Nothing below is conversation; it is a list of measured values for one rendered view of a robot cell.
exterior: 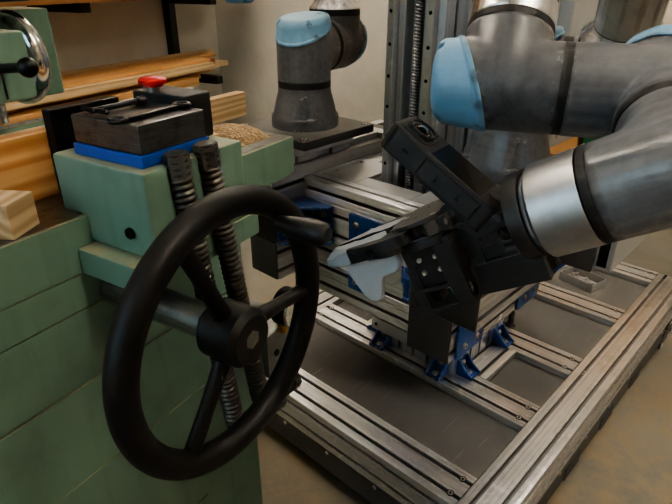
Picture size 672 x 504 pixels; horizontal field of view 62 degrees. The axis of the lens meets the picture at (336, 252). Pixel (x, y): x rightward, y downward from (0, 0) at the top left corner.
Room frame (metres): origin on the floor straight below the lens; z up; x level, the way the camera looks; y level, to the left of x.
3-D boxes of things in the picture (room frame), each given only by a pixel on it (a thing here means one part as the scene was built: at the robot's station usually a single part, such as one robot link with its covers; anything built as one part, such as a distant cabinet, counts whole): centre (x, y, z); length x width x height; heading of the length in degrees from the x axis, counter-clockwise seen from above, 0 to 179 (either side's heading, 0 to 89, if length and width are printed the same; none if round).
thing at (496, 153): (0.93, -0.29, 0.87); 0.15 x 0.15 x 0.10
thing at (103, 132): (0.58, 0.19, 0.99); 0.13 x 0.11 x 0.06; 149
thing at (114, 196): (0.58, 0.20, 0.91); 0.15 x 0.14 x 0.09; 149
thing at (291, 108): (1.27, 0.07, 0.87); 0.15 x 0.15 x 0.10
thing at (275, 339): (0.78, 0.13, 0.58); 0.12 x 0.08 x 0.08; 59
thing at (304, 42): (1.28, 0.07, 0.98); 0.13 x 0.12 x 0.14; 151
